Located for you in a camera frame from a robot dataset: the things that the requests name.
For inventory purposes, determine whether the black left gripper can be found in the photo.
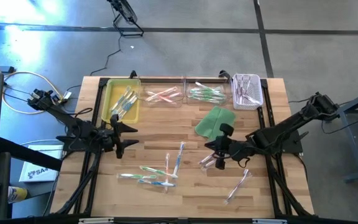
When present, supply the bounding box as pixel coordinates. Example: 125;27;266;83
99;114;140;159

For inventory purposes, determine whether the white perforated plastic basket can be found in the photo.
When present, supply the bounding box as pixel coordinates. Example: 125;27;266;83
231;73;264;111

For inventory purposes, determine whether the black floor cable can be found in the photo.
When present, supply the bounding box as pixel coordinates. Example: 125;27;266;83
89;35;122;77

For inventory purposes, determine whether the pink toothbrush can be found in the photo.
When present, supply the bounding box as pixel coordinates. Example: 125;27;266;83
147;95;170;103

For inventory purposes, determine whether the green cloth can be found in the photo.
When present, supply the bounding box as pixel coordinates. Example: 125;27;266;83
194;105;237;141

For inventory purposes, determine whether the black side desk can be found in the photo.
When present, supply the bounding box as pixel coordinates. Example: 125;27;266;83
0;136;64;222

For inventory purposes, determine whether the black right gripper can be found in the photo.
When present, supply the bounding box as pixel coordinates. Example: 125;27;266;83
204;123;251;170

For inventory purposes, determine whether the blue toothbrush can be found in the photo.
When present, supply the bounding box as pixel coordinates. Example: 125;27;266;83
172;141;186;179
137;179;177;187
119;96;139;121
116;93;137;118
114;90;135;115
110;86;132;113

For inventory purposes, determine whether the beige coiled cable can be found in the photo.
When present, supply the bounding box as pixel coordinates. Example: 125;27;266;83
0;51;71;115

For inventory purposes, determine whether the orange toothbrush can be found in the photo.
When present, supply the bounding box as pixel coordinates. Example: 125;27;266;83
165;91;183;100
147;90;175;103
163;152;171;193
146;86;178;102

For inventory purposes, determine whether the yellow plastic bin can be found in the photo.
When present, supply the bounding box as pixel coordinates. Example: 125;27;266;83
101;78;142;124

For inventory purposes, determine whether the yellow cable plug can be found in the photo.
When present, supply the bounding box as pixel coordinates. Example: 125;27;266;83
51;91;73;104

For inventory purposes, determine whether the white printed cardboard box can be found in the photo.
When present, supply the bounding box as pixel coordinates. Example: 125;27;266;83
19;144;65;183

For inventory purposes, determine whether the blue grey metal stand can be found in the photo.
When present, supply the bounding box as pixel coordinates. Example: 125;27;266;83
337;85;358;184

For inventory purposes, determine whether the silver frame bracket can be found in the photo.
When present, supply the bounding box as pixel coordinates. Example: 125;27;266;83
78;217;114;224
252;218;288;224

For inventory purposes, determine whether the yellow white canister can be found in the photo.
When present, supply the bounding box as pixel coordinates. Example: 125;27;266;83
7;185;29;204

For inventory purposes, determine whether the clear plastic bin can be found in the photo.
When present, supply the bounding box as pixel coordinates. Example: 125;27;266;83
139;77;186;108
184;77;233;106

